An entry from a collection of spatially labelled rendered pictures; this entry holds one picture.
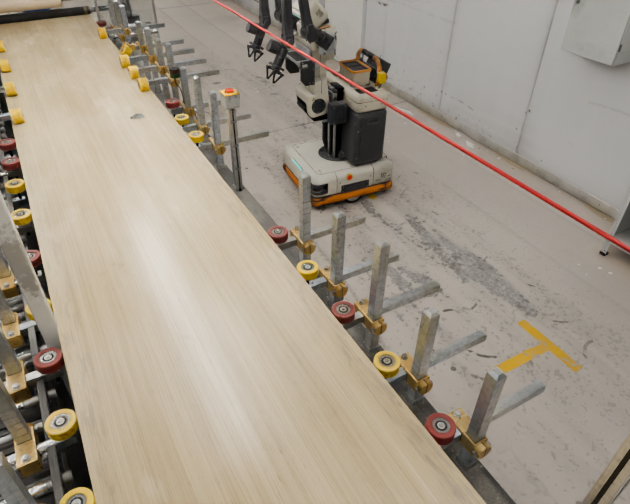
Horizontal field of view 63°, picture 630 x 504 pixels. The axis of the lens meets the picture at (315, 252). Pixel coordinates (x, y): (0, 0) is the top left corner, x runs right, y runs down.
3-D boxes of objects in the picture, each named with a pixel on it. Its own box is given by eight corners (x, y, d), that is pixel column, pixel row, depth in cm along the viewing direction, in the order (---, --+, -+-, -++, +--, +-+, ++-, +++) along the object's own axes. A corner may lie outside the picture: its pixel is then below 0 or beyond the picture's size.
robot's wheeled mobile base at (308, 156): (354, 155, 442) (356, 128, 426) (393, 190, 397) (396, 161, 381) (281, 170, 420) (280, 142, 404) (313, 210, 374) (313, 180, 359)
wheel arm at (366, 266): (393, 257, 214) (394, 249, 212) (398, 262, 212) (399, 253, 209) (300, 291, 197) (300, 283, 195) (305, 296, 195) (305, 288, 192)
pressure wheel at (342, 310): (344, 344, 174) (345, 320, 167) (325, 332, 178) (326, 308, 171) (358, 330, 179) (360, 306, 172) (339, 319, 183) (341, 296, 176)
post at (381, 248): (372, 342, 188) (384, 236, 158) (377, 348, 185) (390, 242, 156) (364, 346, 186) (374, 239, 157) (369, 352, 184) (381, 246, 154)
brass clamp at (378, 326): (366, 307, 187) (367, 297, 183) (387, 331, 177) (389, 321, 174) (351, 313, 184) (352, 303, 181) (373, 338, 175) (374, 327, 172)
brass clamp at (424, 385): (407, 360, 171) (409, 350, 168) (433, 390, 162) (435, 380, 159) (392, 367, 169) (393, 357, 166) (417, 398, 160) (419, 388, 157)
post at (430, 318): (411, 406, 176) (432, 304, 146) (418, 414, 173) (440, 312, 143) (403, 410, 174) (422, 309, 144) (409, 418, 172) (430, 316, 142)
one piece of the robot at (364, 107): (349, 144, 428) (355, 40, 376) (383, 174, 389) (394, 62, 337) (313, 152, 417) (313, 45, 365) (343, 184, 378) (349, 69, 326)
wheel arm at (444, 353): (478, 336, 180) (480, 327, 177) (485, 342, 178) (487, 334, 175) (374, 385, 163) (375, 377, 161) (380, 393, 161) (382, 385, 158)
